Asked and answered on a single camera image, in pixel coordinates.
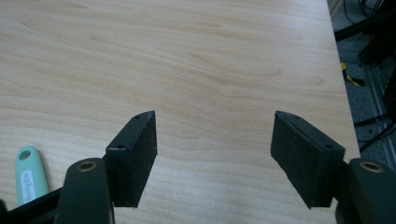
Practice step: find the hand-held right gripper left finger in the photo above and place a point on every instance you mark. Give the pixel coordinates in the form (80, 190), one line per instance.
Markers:
(134, 161)

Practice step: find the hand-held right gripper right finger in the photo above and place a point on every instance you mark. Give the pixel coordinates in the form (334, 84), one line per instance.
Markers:
(303, 161)

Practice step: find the black metal stand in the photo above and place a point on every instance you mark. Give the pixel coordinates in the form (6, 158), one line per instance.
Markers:
(373, 34)

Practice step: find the aluminium floor rail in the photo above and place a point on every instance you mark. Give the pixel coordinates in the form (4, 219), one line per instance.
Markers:
(378, 102)

